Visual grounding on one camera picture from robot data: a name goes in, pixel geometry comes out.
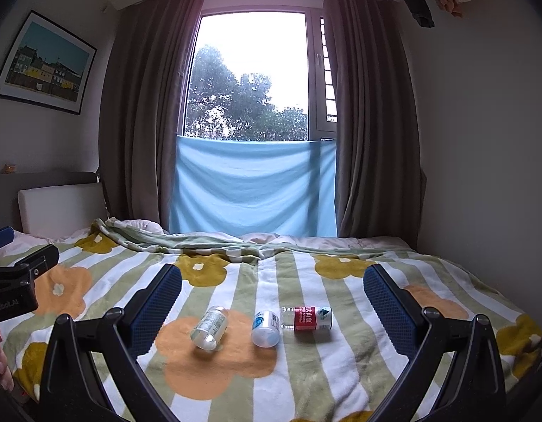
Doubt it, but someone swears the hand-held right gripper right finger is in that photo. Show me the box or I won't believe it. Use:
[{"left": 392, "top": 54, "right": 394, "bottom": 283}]
[{"left": 363, "top": 264, "right": 508, "bottom": 422}]

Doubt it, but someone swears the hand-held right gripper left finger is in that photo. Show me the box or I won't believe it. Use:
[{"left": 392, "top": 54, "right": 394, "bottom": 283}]
[{"left": 38, "top": 264, "right": 184, "bottom": 422}]

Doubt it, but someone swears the person's left hand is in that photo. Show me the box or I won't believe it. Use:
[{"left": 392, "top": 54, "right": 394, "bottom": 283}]
[{"left": 0, "top": 323, "right": 15, "bottom": 393}]

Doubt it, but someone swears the grey bed headboard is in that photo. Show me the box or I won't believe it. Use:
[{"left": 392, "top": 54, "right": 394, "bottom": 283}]
[{"left": 0, "top": 171, "right": 105, "bottom": 232}]

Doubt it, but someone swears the clear bottle silver label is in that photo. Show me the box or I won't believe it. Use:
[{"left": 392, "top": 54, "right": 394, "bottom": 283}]
[{"left": 190, "top": 305, "right": 230, "bottom": 352}]

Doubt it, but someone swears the white cushion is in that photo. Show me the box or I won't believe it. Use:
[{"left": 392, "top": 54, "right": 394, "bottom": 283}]
[{"left": 18, "top": 183, "right": 110, "bottom": 235}]

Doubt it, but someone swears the green plaid blanket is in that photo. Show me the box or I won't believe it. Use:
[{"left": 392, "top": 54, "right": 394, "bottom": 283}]
[{"left": 90, "top": 217, "right": 415, "bottom": 265}]

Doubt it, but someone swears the small red-label water bottle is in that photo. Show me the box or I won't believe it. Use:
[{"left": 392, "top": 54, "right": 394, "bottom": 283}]
[{"left": 280, "top": 305, "right": 334, "bottom": 333}]

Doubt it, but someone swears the white bottle blue label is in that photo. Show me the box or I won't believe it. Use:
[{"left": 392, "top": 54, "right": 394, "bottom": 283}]
[{"left": 251, "top": 310, "right": 282, "bottom": 348}]

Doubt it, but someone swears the floral striped blanket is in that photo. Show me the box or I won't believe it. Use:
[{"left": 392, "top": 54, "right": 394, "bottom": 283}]
[{"left": 0, "top": 229, "right": 542, "bottom": 422}]

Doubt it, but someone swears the light blue hanging cloth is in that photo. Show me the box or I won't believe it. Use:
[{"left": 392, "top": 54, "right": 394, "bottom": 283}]
[{"left": 168, "top": 136, "right": 338, "bottom": 237}]

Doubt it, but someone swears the brown curtain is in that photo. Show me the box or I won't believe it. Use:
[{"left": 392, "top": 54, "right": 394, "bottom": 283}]
[
  {"left": 99, "top": 0, "right": 207, "bottom": 235},
  {"left": 325, "top": 0, "right": 429, "bottom": 241}
]

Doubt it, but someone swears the framed houses wall picture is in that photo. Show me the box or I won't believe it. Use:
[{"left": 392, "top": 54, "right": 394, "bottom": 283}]
[{"left": 0, "top": 10, "right": 98, "bottom": 116}]

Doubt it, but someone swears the window with white frame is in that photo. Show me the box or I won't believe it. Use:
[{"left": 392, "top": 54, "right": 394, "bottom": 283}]
[{"left": 182, "top": 8, "right": 341, "bottom": 144}]

